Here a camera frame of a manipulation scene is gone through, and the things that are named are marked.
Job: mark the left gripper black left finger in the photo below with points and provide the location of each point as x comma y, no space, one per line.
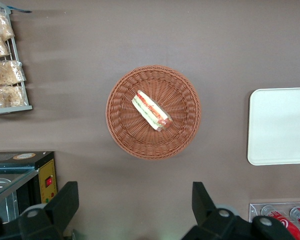
62,207

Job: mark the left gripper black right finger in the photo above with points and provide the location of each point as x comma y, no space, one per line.
207,212

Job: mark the beige plastic tray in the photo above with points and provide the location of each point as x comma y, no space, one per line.
280,127

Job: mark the clear acrylic bottle rack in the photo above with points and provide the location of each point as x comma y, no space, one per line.
255,212

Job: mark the black food warmer cabinet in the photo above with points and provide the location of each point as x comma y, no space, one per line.
22,165

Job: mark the red soda can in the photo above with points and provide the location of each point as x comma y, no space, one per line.
283,223

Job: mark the round brown wicker basket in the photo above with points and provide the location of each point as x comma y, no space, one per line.
125,140

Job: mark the wrapped triangle sandwich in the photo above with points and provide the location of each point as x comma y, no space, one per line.
151,111

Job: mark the blue tape strip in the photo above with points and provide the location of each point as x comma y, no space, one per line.
17,10

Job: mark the red rocker switch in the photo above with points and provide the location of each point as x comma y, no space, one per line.
49,182

